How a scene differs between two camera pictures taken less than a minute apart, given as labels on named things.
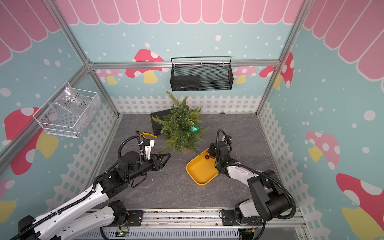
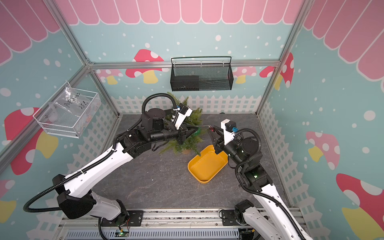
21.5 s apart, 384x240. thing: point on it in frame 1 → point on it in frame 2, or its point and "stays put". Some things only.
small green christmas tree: [182, 127] stays put
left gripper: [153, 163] → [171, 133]
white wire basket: [68, 113] stays put
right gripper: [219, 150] → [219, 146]
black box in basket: [185, 83] stays put
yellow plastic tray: [201, 170] stays put
